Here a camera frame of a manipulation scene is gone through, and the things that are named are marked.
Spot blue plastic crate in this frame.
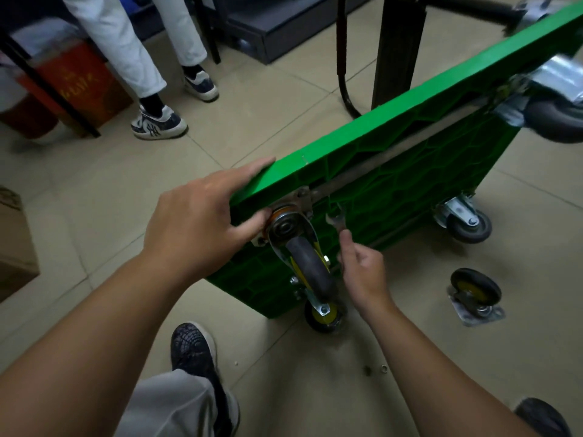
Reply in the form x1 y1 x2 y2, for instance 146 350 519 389
118 0 152 16

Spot person's dark shoe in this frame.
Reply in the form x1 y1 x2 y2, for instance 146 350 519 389
513 397 573 437
171 322 241 437

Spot person's left hand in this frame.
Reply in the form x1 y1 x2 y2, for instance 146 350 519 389
141 157 278 288

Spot person's right forearm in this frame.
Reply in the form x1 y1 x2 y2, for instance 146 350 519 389
366 300 540 437

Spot person's right hand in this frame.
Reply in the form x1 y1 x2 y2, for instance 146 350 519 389
336 229 396 322

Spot person's left forearm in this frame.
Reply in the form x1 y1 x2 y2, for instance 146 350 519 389
0 252 192 437

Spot brown cardboard box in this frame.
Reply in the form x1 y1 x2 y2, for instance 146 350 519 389
0 186 41 302

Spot person's light trousers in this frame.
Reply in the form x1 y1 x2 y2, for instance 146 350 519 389
114 369 220 437

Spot silver wrench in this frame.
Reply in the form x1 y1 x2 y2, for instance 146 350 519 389
325 203 350 238

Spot green platform trolley deck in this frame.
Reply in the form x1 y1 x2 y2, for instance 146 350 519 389
207 0 583 319

